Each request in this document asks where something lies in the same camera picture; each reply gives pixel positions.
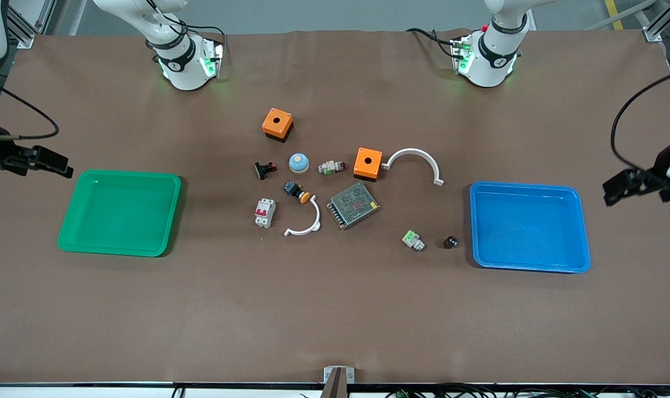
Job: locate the metal mesh power supply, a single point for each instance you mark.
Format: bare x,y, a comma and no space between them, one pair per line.
352,205

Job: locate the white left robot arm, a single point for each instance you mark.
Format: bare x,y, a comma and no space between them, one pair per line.
492,66

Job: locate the blue dome push button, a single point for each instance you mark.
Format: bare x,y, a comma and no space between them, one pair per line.
299,163

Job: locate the black cylindrical capacitor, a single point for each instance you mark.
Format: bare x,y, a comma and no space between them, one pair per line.
450,242

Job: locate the aluminium frame profile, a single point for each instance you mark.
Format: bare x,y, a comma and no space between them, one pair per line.
22,27
653,30

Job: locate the orange button box with hole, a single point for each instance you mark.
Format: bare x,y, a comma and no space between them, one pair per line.
368,165
277,124

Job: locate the white switch red green ends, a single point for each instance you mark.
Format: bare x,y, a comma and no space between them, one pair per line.
330,167

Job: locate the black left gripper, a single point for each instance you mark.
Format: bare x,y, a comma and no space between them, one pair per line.
660,172

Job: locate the blue plastic tray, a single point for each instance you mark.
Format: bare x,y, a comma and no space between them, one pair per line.
528,226

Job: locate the large white curved bracket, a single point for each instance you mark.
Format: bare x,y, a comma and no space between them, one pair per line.
414,151

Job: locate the white circuit breaker red switch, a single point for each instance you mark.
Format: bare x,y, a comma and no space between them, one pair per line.
265,213

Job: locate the black emergency button orange cap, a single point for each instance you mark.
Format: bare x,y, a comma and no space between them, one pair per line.
294,190

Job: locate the black red selector switch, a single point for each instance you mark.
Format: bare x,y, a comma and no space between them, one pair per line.
265,169

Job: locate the green plastic tray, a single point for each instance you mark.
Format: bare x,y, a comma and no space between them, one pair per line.
119,213

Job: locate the grey metal camera mount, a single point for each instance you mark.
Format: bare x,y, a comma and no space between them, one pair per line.
338,378

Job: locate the small white curved bracket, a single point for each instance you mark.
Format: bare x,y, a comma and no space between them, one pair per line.
315,218

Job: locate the green cap push button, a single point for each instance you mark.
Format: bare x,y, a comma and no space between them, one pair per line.
412,240

